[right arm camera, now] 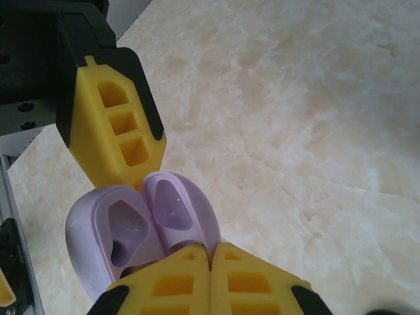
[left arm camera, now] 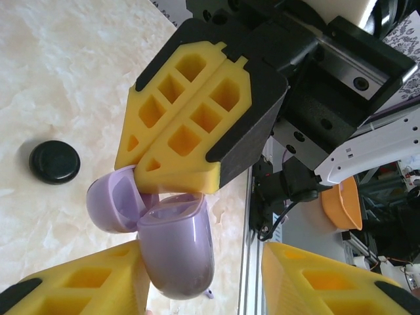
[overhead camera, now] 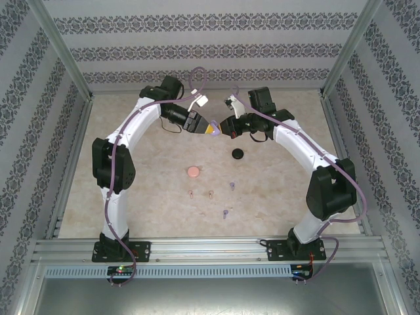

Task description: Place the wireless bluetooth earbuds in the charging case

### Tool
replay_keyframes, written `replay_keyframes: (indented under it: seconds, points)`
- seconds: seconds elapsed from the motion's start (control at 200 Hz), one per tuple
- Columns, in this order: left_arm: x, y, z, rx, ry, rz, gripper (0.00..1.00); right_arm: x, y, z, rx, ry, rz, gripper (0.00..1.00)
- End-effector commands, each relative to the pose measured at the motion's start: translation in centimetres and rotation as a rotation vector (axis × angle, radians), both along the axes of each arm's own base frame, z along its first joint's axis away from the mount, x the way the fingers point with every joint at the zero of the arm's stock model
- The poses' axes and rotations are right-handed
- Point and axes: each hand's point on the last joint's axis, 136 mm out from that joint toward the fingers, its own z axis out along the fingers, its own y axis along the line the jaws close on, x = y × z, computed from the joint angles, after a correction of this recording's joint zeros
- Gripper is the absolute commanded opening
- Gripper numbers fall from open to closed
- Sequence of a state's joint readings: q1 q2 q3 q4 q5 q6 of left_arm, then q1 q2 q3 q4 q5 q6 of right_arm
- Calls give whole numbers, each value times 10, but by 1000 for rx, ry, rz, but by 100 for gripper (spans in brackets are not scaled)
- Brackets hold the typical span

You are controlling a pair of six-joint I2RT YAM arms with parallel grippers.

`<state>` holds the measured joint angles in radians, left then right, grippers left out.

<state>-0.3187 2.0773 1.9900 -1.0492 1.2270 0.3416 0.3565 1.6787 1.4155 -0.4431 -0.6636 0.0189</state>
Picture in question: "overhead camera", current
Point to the aluminium side floor rail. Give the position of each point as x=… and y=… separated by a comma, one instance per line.
x=73, y=164
x=331, y=118

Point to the short aluminium frame bar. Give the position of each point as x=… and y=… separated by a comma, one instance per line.
x=29, y=288
x=390, y=288

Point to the black earbud charging case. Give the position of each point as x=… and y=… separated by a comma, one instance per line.
x=238, y=153

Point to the grey metal sheet panel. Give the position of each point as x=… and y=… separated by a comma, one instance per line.
x=210, y=298

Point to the aluminium mounting rail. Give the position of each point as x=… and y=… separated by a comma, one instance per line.
x=203, y=249

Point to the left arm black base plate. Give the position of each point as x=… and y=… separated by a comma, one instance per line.
x=141, y=251

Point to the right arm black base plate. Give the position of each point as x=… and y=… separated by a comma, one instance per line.
x=279, y=251

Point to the thin aluminium wall strip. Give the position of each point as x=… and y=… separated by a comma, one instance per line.
x=131, y=91

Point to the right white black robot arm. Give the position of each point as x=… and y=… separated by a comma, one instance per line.
x=308, y=154

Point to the aluminium frame post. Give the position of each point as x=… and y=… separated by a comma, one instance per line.
x=65, y=49
x=346, y=49

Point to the pink earbud charging case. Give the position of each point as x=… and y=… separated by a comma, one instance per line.
x=193, y=172

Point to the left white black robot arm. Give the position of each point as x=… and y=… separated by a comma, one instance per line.
x=138, y=121

